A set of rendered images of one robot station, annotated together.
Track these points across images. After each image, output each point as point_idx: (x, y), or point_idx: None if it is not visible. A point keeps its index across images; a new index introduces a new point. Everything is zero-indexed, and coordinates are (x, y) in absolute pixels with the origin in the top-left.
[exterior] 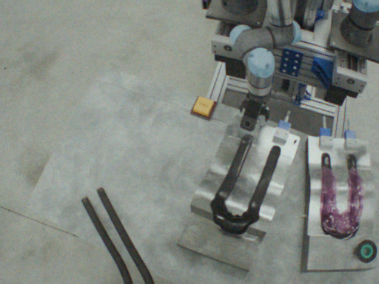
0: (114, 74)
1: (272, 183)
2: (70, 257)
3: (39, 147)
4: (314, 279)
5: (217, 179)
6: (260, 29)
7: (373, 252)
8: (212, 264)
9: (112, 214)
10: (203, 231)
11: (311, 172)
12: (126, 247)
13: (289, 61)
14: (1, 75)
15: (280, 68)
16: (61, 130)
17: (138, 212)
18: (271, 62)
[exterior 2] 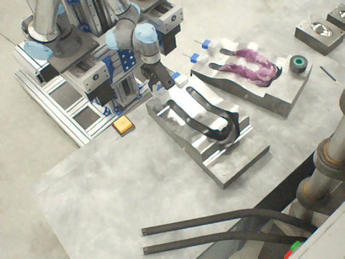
0: (42, 179)
1: (212, 101)
2: None
3: None
4: (297, 111)
5: (190, 131)
6: (119, 23)
7: (302, 58)
8: (250, 171)
9: (174, 225)
10: (222, 160)
11: (218, 77)
12: (211, 222)
13: (125, 55)
14: None
15: (124, 68)
16: None
17: (179, 209)
18: (152, 25)
